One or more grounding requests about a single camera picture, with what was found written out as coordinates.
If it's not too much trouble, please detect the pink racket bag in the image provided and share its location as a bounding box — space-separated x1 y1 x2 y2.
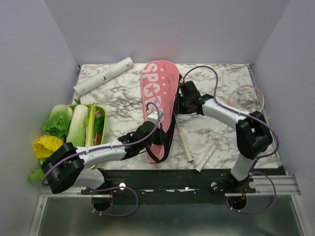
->
141 60 180 164

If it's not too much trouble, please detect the white shuttlecock tube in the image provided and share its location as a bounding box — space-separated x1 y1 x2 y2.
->
73 57 134 96

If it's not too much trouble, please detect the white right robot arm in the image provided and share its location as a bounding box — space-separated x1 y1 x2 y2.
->
179 81 273 193

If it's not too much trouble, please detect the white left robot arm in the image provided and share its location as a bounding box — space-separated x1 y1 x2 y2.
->
41 121 172 194

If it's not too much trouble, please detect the dark green leaf vegetable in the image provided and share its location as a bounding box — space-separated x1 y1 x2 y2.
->
94 116 105 136

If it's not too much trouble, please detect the green vegetable basket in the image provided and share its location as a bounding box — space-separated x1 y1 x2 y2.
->
33 104 107 163

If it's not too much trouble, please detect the celery stalk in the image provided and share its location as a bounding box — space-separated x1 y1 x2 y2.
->
85 103 96 147

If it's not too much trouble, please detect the white napa cabbage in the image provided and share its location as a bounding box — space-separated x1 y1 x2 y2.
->
66 105 89 147

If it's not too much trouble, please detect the green lettuce head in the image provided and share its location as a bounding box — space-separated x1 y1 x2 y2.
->
42 105 73 138

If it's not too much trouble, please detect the yellow lettuce head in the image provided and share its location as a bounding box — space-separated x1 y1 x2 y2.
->
33 135 64 159

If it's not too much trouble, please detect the green leaf at front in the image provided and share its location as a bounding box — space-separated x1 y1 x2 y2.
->
27 168 44 181

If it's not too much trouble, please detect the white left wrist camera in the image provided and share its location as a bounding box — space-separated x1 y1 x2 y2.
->
147 111 164 124

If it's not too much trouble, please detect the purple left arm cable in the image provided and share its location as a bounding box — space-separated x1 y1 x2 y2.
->
40 102 160 185

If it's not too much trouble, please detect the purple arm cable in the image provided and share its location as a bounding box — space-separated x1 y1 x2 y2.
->
40 102 160 185
179 65 281 158

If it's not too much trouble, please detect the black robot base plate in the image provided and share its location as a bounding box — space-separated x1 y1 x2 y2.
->
81 169 255 205

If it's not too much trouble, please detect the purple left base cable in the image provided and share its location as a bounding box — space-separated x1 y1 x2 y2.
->
91 185 140 218

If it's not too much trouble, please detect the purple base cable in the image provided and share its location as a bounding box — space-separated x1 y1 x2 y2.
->
226 171 278 214
91 185 140 218

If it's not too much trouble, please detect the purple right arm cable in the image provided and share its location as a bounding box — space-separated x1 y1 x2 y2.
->
179 65 281 158

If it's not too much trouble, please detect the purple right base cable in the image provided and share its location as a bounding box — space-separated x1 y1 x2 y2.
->
226 171 278 214

